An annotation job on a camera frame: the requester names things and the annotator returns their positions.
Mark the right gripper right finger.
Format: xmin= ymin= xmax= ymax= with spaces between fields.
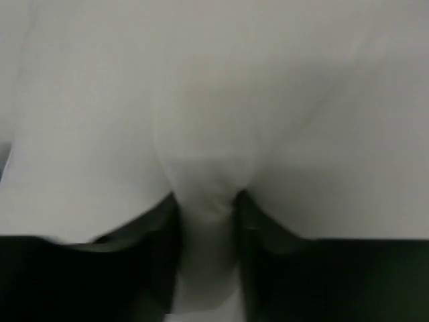
xmin=233 ymin=191 xmax=322 ymax=321

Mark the white pillow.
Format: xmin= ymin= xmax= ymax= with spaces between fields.
xmin=1 ymin=1 xmax=428 ymax=321

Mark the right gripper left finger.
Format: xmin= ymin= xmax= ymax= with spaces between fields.
xmin=71 ymin=193 xmax=182 ymax=321

